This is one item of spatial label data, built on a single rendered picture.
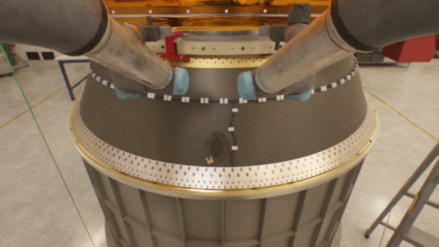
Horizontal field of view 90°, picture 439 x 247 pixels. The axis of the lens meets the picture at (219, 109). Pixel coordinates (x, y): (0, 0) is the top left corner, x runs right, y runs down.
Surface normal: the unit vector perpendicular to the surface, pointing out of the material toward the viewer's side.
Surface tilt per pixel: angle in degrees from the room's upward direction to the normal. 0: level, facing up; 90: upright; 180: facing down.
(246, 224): 90
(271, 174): 43
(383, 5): 92
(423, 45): 90
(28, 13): 103
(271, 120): 62
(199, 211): 90
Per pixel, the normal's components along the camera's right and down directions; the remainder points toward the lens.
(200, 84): -0.11, 0.00
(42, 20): 0.62, 0.59
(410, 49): -0.04, 0.47
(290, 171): 0.17, -0.33
